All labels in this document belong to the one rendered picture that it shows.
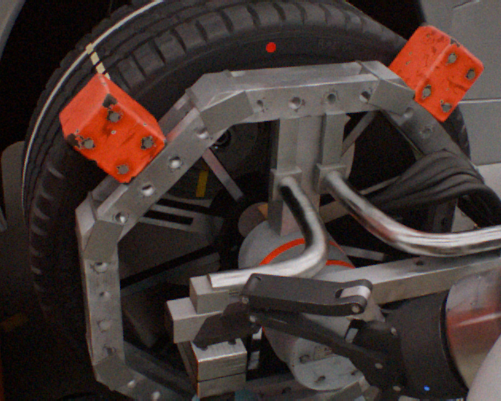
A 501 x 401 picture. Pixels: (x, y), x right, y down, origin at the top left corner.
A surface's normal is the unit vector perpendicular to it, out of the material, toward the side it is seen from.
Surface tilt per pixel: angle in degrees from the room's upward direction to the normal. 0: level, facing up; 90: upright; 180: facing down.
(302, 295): 15
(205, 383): 90
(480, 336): 64
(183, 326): 90
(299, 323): 10
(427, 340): 60
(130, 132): 90
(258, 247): 48
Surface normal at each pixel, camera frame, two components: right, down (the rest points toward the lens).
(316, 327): 0.01, -0.76
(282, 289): -0.21, -0.80
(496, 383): -0.66, -0.75
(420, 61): -0.75, -0.39
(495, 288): -0.64, -0.65
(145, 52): -0.45, -0.67
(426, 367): -0.59, 0.24
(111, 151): 0.32, 0.49
